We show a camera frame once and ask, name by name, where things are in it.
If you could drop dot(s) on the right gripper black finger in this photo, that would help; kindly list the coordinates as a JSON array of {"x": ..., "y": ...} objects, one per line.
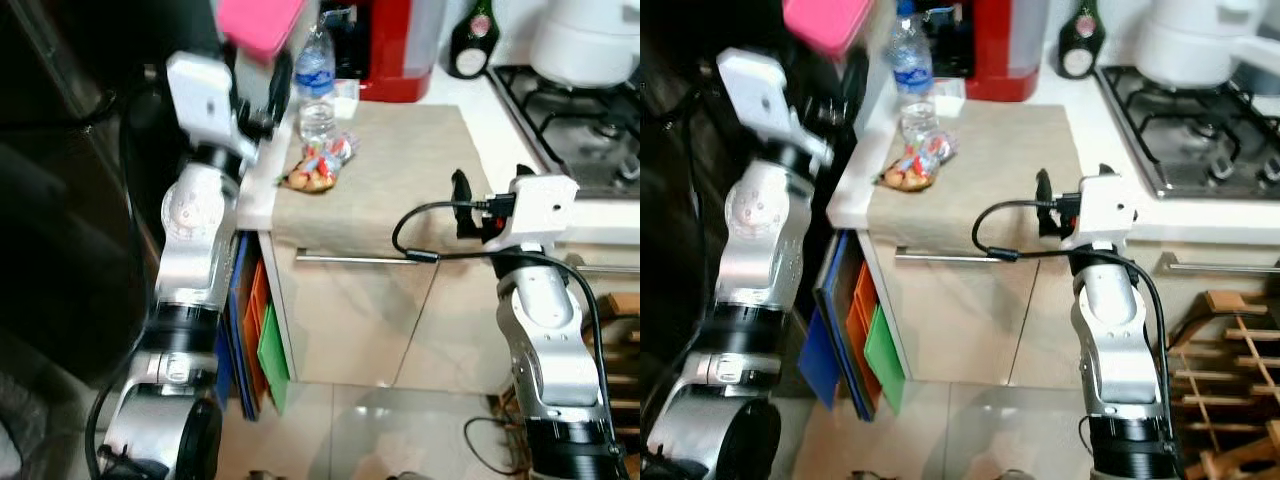
[
  {"x": 461, "y": 200},
  {"x": 1043, "y": 200},
  {"x": 525, "y": 174},
  {"x": 1107, "y": 173}
]

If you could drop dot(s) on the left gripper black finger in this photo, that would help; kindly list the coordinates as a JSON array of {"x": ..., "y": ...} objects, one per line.
[
  {"x": 856, "y": 88},
  {"x": 281, "y": 88}
]

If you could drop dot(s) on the pink lidded container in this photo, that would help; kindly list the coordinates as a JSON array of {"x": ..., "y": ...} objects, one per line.
[
  {"x": 255, "y": 25},
  {"x": 825, "y": 22}
]

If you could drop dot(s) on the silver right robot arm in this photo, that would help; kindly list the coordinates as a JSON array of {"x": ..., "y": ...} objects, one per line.
[
  {"x": 545, "y": 340},
  {"x": 1115, "y": 340}
]

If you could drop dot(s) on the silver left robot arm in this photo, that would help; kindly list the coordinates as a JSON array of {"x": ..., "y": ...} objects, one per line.
[
  {"x": 765, "y": 230},
  {"x": 195, "y": 230}
]

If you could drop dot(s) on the clear water bottle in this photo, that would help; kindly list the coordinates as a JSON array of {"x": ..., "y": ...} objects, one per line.
[
  {"x": 912, "y": 70},
  {"x": 315, "y": 75}
]

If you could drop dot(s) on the small white box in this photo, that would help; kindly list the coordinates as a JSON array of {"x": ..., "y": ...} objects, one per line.
[
  {"x": 348, "y": 100},
  {"x": 950, "y": 98}
]

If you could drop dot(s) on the steel gas stove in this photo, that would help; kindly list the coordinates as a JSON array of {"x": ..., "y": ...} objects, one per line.
[
  {"x": 590, "y": 140},
  {"x": 1200, "y": 140}
]

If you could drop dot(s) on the colourful snack bag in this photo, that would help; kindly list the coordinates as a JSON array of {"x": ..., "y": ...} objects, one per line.
[
  {"x": 315, "y": 170},
  {"x": 915, "y": 170}
]

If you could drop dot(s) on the red kitchen appliance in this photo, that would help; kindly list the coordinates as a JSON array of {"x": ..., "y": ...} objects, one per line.
[
  {"x": 995, "y": 50},
  {"x": 390, "y": 50}
]

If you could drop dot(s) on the dark glass bottle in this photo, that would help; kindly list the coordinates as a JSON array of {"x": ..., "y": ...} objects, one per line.
[
  {"x": 1080, "y": 45},
  {"x": 475, "y": 45}
]

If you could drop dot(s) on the beige kitchen cabinet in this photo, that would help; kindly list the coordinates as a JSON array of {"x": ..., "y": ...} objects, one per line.
[
  {"x": 960, "y": 320},
  {"x": 350, "y": 320}
]

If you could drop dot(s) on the white kettle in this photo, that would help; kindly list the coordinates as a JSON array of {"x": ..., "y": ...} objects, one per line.
[
  {"x": 1190, "y": 40},
  {"x": 585, "y": 40}
]

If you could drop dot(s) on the wooden slatted rack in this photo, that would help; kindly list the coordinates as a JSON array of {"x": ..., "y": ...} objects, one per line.
[
  {"x": 622, "y": 302},
  {"x": 1225, "y": 300}
]

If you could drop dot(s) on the green cutting board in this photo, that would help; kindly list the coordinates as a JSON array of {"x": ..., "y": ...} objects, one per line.
[
  {"x": 272, "y": 355},
  {"x": 885, "y": 355}
]

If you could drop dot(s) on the blue cutting board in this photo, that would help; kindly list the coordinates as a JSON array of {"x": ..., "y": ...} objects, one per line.
[
  {"x": 820, "y": 360},
  {"x": 240, "y": 350}
]

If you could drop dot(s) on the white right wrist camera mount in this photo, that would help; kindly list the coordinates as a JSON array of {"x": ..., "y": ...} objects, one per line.
[
  {"x": 540, "y": 210},
  {"x": 1105, "y": 210}
]

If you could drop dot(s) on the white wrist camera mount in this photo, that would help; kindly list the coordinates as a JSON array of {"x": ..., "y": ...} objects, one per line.
[
  {"x": 1105, "y": 210},
  {"x": 200, "y": 100},
  {"x": 540, "y": 210},
  {"x": 765, "y": 100}
]

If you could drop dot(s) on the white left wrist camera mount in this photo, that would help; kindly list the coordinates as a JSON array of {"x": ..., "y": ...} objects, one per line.
[
  {"x": 765, "y": 100},
  {"x": 200, "y": 100}
]

